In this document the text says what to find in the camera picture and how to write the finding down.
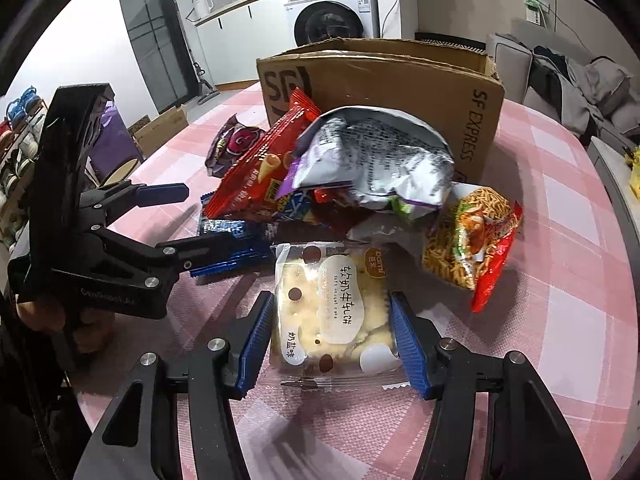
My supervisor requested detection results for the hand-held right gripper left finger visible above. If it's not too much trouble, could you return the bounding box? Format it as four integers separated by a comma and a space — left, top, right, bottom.
87, 290, 276, 480

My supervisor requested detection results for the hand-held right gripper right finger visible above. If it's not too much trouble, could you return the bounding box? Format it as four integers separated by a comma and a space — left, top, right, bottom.
389, 290, 593, 480

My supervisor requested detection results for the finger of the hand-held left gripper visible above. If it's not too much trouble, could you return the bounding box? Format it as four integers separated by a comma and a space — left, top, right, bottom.
82, 222, 273, 281
75, 182, 190, 231

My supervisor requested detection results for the clear cracker packet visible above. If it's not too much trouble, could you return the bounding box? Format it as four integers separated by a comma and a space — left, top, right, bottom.
270, 241, 416, 391

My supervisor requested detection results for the red cone snack bag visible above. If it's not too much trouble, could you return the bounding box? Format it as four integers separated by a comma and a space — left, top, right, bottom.
204, 87, 323, 223

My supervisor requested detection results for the dark purple round-print snack bag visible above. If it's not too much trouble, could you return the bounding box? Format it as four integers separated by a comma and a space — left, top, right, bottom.
207, 112, 266, 178

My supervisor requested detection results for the purple snack packet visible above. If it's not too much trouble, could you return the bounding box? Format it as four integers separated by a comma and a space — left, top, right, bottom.
272, 157, 321, 223

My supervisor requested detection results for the orange noodle snack bag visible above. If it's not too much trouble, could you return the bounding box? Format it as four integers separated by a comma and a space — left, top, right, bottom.
421, 182, 523, 313

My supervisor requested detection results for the red black-striped snack packet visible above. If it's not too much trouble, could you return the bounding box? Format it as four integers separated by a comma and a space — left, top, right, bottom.
312, 187, 381, 233

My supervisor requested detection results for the large silver purple snack bag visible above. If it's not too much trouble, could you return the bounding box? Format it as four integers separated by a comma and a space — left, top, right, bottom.
291, 105, 457, 221

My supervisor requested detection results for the brown cardboard box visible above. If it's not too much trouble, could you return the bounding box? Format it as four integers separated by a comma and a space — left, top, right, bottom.
256, 37, 506, 186

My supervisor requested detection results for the person's left hand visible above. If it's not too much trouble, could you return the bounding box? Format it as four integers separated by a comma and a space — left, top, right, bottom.
15, 299, 121, 356

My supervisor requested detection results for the dark blue snack packet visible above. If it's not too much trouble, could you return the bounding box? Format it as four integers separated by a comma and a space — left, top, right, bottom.
199, 207, 273, 241
189, 247, 273, 281

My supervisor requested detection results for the round wooden stool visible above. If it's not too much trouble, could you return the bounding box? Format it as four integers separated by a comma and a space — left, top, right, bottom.
102, 157, 143, 183

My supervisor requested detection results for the shoe rack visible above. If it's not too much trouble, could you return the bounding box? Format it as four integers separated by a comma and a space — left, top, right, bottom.
0, 85, 51, 251

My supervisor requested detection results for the small cardboard box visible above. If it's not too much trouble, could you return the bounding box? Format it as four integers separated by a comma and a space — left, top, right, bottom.
127, 105, 190, 158

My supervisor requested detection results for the stick mop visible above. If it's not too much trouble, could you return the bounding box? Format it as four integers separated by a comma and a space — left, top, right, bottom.
185, 35, 218, 106

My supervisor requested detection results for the dark glass door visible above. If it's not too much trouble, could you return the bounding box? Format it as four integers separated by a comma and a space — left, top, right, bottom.
115, 0, 201, 113

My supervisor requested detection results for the pink checked tablecloth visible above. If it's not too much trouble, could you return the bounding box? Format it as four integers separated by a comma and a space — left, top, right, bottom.
15, 82, 636, 480

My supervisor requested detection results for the white counter cabinet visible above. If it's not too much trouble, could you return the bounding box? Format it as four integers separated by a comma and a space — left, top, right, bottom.
195, 0, 296, 88

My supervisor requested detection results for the grey coffee table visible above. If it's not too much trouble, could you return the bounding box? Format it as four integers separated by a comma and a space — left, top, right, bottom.
585, 137, 640, 231

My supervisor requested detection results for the white washing machine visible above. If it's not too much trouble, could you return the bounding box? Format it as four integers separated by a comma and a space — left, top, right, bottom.
282, 0, 381, 51

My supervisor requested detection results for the yellow plastic bag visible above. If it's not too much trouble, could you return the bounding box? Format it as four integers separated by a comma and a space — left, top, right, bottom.
622, 145, 640, 186

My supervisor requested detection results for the grey sofa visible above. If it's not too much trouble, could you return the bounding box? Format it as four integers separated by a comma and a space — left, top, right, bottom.
487, 32, 640, 146

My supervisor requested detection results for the black white patterned basket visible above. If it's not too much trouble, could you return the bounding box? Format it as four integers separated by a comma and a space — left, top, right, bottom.
415, 32, 488, 53

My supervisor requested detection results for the grey clothes pile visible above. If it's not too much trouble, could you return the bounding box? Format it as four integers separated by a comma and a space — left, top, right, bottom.
530, 45, 633, 136

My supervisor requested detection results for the green wall outlet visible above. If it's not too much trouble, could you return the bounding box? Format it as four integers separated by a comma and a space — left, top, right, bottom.
522, 0, 548, 26

